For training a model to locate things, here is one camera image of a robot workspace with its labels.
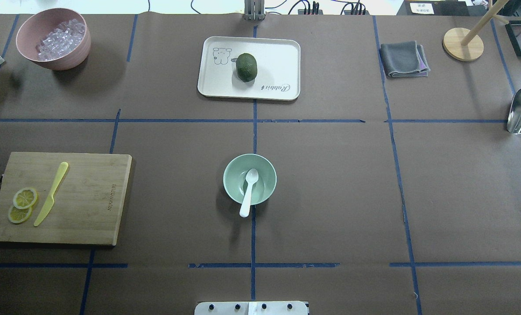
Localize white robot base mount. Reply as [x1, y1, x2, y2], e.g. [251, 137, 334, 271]
[194, 301, 310, 315]

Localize pink bowl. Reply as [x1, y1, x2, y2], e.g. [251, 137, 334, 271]
[16, 8, 91, 70]

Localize white plastic spoon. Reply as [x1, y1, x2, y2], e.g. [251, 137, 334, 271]
[239, 169, 259, 218]

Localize clear ice cubes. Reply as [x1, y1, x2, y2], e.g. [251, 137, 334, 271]
[36, 18, 88, 61]

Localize green avocado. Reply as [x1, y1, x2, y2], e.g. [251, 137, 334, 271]
[235, 52, 258, 82]

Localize bamboo cutting board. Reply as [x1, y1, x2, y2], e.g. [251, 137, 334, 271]
[0, 152, 133, 246]

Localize black power strip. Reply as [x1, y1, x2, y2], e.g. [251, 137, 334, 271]
[288, 0, 370, 16]

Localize light green bowl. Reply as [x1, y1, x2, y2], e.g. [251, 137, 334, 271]
[223, 154, 277, 205]

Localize wooden stand with pole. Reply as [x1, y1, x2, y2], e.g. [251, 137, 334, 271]
[442, 0, 510, 62]

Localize white rabbit tray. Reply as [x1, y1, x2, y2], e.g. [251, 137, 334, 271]
[197, 36, 301, 101]

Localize grey metal bracket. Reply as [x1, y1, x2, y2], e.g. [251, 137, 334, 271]
[244, 0, 266, 21]

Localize grey folded cloth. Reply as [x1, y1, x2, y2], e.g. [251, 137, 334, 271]
[379, 41, 430, 78]

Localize yellow plastic knife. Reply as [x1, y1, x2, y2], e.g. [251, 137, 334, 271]
[34, 161, 70, 227]

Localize black box with label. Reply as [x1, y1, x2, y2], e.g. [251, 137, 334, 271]
[396, 0, 469, 16]

